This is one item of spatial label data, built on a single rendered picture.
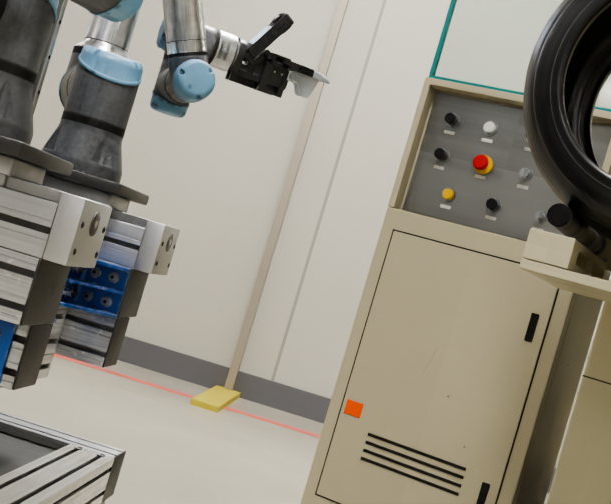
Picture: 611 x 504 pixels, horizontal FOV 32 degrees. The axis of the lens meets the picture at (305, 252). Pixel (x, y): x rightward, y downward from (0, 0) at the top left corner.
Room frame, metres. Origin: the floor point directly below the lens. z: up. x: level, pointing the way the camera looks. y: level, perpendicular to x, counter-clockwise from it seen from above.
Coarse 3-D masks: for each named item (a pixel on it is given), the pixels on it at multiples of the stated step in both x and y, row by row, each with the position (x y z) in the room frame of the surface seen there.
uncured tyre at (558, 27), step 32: (576, 0) 2.00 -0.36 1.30; (608, 0) 1.97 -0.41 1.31; (544, 32) 2.04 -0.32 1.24; (576, 32) 1.98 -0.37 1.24; (608, 32) 2.22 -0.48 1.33; (544, 64) 2.01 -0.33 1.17; (576, 64) 2.24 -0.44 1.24; (608, 64) 2.23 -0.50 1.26; (544, 96) 2.00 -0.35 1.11; (576, 96) 2.25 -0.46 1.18; (544, 128) 1.99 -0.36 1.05; (576, 128) 2.24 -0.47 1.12; (544, 160) 2.01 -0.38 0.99; (576, 160) 1.96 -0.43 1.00; (576, 192) 1.97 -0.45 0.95; (608, 192) 1.93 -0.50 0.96; (608, 224) 1.95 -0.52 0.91
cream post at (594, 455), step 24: (600, 336) 2.29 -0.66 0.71; (600, 360) 2.28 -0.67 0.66; (600, 384) 2.27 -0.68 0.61; (576, 408) 2.29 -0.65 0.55; (600, 408) 2.27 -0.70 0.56; (576, 432) 2.28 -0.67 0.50; (600, 432) 2.26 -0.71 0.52; (576, 456) 2.28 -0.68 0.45; (600, 456) 2.26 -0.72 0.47; (576, 480) 2.27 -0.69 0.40; (600, 480) 2.25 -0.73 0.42
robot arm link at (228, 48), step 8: (224, 32) 2.12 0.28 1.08; (224, 40) 2.11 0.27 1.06; (232, 40) 2.12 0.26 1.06; (224, 48) 2.10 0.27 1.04; (232, 48) 2.11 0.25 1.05; (216, 56) 2.11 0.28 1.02; (224, 56) 2.11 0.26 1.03; (232, 56) 2.12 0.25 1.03; (216, 64) 2.13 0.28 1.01; (224, 64) 2.12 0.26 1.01; (232, 64) 2.13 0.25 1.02
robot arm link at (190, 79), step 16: (176, 0) 1.94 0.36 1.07; (192, 0) 1.95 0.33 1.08; (176, 16) 1.95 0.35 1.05; (192, 16) 1.95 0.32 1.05; (176, 32) 1.95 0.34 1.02; (192, 32) 1.95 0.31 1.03; (176, 48) 1.96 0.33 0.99; (192, 48) 1.96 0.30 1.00; (176, 64) 1.96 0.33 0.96; (192, 64) 1.94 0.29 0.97; (208, 64) 1.99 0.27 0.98; (176, 80) 1.95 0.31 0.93; (192, 80) 1.94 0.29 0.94; (208, 80) 1.96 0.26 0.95; (176, 96) 2.00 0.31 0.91; (192, 96) 1.95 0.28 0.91
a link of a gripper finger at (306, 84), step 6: (294, 72) 2.18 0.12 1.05; (318, 72) 2.19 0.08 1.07; (294, 78) 2.18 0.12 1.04; (300, 78) 2.18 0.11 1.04; (306, 78) 2.19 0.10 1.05; (312, 78) 2.19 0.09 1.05; (318, 78) 2.19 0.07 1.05; (324, 78) 2.20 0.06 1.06; (300, 84) 2.19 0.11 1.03; (306, 84) 2.19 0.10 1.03; (312, 84) 2.20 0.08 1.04; (300, 90) 2.19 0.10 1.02; (306, 90) 2.20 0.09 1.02; (312, 90) 2.20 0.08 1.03; (306, 96) 2.20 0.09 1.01
